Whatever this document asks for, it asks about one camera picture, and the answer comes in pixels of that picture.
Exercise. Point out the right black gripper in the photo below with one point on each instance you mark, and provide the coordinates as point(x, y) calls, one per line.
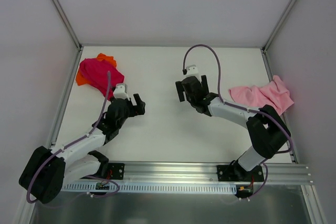
point(191, 86)

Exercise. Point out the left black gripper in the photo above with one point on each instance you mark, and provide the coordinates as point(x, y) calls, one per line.
point(134, 106)

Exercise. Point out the red t shirt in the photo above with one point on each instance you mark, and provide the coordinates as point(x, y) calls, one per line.
point(116, 78)

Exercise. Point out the pink t shirt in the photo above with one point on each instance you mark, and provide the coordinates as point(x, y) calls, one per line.
point(275, 93)

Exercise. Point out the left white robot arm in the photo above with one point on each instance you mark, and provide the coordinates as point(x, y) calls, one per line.
point(50, 169)

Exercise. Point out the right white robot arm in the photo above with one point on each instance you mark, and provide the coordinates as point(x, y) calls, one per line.
point(267, 131)

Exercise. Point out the orange t shirt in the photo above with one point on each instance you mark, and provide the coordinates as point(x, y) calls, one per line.
point(93, 71)

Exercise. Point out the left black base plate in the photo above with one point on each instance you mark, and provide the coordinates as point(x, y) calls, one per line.
point(116, 170)

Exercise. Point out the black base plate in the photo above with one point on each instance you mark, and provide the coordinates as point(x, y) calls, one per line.
point(116, 170)
point(234, 173)

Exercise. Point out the aluminium mounting rail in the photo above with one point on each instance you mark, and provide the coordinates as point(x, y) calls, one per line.
point(172, 172)

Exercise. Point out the white slotted cable duct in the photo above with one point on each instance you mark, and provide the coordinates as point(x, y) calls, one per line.
point(163, 188)

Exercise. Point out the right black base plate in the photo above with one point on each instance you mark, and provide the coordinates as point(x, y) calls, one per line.
point(234, 173)

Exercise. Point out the right aluminium frame post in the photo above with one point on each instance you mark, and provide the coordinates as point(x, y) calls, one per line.
point(284, 15)

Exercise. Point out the aluminium frame post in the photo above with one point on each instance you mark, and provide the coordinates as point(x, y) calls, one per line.
point(284, 15)
point(64, 19)

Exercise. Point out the left aluminium frame post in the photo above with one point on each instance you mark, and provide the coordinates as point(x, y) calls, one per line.
point(64, 19)

